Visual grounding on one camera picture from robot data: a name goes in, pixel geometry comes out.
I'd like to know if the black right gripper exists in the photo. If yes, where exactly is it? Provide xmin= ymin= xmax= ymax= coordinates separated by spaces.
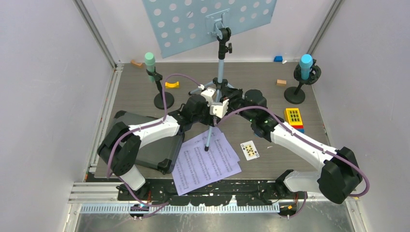
xmin=220 ymin=86 xmax=256 ymax=122

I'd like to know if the sheet music page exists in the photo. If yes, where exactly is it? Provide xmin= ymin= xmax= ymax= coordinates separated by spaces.
xmin=171 ymin=134 xmax=242 ymax=197
xmin=176 ymin=129 xmax=242 ymax=184

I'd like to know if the light blue music stand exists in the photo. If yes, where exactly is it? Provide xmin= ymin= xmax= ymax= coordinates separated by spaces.
xmin=142 ymin=0 xmax=278 ymax=152

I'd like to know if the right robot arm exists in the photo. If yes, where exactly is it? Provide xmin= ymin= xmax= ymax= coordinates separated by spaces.
xmin=220 ymin=87 xmax=370 ymax=204

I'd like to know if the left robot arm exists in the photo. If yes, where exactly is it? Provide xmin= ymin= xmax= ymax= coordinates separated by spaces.
xmin=97 ymin=94 xmax=229 ymax=200

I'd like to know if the yellow curved wooden block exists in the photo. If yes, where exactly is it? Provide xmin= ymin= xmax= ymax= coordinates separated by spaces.
xmin=165 ymin=81 xmax=180 ymax=89

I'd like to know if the black left microphone stand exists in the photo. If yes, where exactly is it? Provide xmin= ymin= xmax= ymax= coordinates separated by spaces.
xmin=146 ymin=68 xmax=175 ymax=110

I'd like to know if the black microphone stand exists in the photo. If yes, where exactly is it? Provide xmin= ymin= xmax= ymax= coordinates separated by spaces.
xmin=146 ymin=68 xmax=175 ymax=110
xmin=284 ymin=59 xmax=322 ymax=104

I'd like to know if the tan wooden block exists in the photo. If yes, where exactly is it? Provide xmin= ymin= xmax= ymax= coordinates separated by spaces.
xmin=276 ymin=79 xmax=287 ymax=87

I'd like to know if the face up playing card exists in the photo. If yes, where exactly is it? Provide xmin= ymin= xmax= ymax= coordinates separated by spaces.
xmin=240 ymin=141 xmax=260 ymax=160

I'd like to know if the small blue block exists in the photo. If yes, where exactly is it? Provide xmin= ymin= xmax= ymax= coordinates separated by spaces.
xmin=274 ymin=56 xmax=283 ymax=62

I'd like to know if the grey aluminium carrying case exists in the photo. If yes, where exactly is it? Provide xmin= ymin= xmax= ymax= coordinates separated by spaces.
xmin=108 ymin=110 xmax=185 ymax=174

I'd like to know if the black right microphone stand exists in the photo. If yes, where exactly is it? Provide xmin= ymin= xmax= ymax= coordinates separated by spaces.
xmin=284 ymin=59 xmax=322 ymax=104

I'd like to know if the yellow red blue brick block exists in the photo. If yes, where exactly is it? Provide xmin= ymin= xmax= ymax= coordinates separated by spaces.
xmin=284 ymin=108 xmax=305 ymax=133

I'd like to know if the mint green toy microphone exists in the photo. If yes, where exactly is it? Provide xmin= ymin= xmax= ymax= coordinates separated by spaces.
xmin=144 ymin=52 xmax=156 ymax=82

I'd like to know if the brown wooden block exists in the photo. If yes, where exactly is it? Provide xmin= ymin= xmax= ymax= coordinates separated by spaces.
xmin=130 ymin=59 xmax=144 ymax=69

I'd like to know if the blue toy microphone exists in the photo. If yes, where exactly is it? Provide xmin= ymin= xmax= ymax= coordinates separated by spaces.
xmin=299 ymin=54 xmax=313 ymax=80

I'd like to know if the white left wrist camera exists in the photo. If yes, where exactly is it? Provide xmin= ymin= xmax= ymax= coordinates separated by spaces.
xmin=200 ymin=87 xmax=216 ymax=106

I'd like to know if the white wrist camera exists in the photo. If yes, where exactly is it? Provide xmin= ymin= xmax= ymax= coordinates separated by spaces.
xmin=209 ymin=99 xmax=229 ymax=119
xmin=200 ymin=87 xmax=216 ymax=106

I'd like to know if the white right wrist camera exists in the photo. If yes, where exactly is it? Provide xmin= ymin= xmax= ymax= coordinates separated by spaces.
xmin=209 ymin=99 xmax=229 ymax=119

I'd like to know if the aluminium frame rail left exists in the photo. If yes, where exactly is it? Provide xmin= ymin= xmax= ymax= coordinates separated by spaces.
xmin=73 ymin=0 xmax=124 ymax=110

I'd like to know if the aluminium frame rail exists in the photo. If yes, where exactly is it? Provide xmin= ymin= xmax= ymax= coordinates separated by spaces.
xmin=307 ymin=0 xmax=343 ymax=55
xmin=73 ymin=0 xmax=124 ymax=110

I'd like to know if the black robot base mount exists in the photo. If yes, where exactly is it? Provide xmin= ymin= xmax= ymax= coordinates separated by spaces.
xmin=133 ymin=179 xmax=304 ymax=206

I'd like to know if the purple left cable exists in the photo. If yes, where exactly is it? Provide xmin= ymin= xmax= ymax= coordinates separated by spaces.
xmin=105 ymin=73 xmax=205 ymax=218

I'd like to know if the purple cable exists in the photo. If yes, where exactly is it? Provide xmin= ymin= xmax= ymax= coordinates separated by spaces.
xmin=105 ymin=73 xmax=205 ymax=218
xmin=213 ymin=105 xmax=370 ymax=198

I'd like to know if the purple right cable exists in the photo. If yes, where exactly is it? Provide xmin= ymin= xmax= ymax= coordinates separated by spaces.
xmin=213 ymin=105 xmax=370 ymax=198

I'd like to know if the aluminium frame rail right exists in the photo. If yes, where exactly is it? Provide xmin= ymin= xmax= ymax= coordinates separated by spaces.
xmin=307 ymin=0 xmax=343 ymax=55

